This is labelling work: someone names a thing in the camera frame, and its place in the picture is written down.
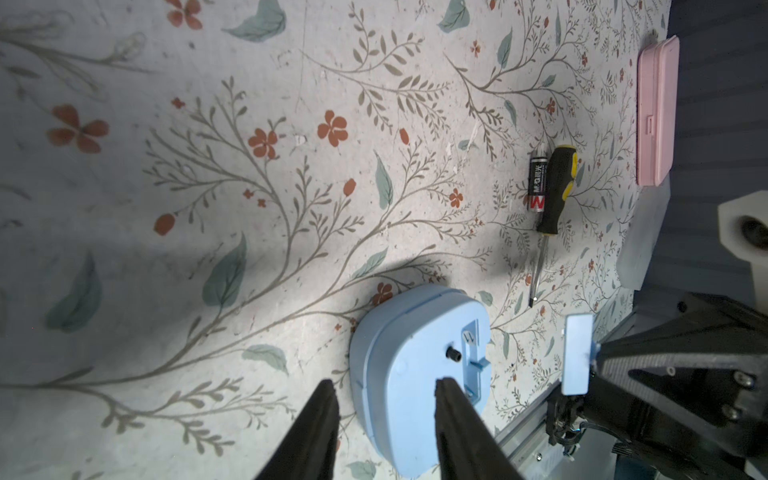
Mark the pink rectangular case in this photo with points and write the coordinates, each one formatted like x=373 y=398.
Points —
x=657 y=85

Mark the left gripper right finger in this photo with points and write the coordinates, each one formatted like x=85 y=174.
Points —
x=466 y=449

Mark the light blue battery cover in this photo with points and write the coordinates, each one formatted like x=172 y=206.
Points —
x=580 y=352

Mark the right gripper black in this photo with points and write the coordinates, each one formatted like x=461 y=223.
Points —
x=688 y=397

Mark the black red AA battery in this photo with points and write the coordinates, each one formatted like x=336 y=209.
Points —
x=536 y=195

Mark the black yellow screwdriver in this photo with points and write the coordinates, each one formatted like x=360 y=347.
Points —
x=563 y=165

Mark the light blue alarm clock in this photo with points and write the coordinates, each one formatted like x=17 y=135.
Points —
x=399 y=351

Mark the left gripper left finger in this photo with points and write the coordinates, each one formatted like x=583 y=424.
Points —
x=308 y=451

